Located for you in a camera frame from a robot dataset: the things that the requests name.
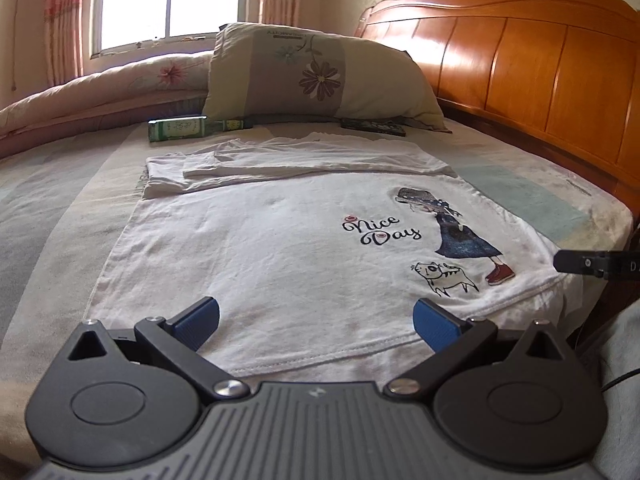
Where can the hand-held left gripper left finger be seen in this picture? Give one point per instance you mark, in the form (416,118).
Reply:
(197,317)

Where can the folded pink floral quilt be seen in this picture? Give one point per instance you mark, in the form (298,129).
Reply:
(100,95)

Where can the person's grey trousers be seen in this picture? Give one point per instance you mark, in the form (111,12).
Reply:
(622,360)

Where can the floral pillow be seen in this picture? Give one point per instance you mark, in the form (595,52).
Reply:
(320,75)

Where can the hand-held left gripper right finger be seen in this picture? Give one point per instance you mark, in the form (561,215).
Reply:
(435,322)

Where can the green glass bottle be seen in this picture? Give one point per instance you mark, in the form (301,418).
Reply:
(180,129)

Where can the wooden headboard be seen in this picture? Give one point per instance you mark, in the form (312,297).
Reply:
(525,60)

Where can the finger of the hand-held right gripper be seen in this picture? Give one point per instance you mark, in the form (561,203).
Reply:
(575,261)

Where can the white printed t-shirt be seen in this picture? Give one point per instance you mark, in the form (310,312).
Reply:
(300,240)

